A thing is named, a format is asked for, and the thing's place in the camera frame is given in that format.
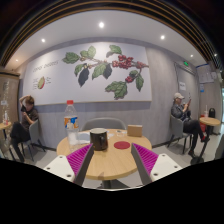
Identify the grey chair behind table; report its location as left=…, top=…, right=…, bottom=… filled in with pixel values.
left=82, top=117, right=126, bottom=131

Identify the seated person in black left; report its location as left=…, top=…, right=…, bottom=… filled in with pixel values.
left=10, top=95, right=38, bottom=162

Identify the small round table left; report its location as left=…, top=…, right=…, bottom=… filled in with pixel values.
left=0, top=122, right=12, bottom=147

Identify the grey chair left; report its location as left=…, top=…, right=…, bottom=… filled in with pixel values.
left=17, top=119, right=47, bottom=154

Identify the red round coaster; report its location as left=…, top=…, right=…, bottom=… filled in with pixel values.
left=114, top=141, right=130, bottom=149

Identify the brown cardboard napkin box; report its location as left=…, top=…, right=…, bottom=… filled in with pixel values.
left=127, top=125, right=143, bottom=137

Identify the small round table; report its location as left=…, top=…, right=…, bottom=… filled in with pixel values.
left=0, top=122, right=12, bottom=147
left=190, top=117, right=221, bottom=165

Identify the white poster on right wall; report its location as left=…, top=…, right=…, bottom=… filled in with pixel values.
left=196, top=64, right=214, bottom=84

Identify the clear plastic water bottle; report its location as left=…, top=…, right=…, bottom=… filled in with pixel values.
left=64, top=100, right=79, bottom=151

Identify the dark brown mug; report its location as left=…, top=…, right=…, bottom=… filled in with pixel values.
left=90, top=128, right=108, bottom=151

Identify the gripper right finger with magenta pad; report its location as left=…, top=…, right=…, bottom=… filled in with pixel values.
left=131, top=143, right=182, bottom=185

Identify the small clear glass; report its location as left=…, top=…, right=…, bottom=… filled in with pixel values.
left=116, top=130, right=126, bottom=137

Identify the seated person with white cap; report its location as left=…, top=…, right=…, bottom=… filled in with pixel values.
left=171, top=93, right=210, bottom=158

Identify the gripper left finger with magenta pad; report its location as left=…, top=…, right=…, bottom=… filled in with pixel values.
left=44, top=144, right=94, bottom=186

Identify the grey chair right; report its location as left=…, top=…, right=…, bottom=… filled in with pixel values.
left=169, top=115, right=192, bottom=144

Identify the small round table right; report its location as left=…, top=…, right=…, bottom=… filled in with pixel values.
left=190, top=117, right=221, bottom=165

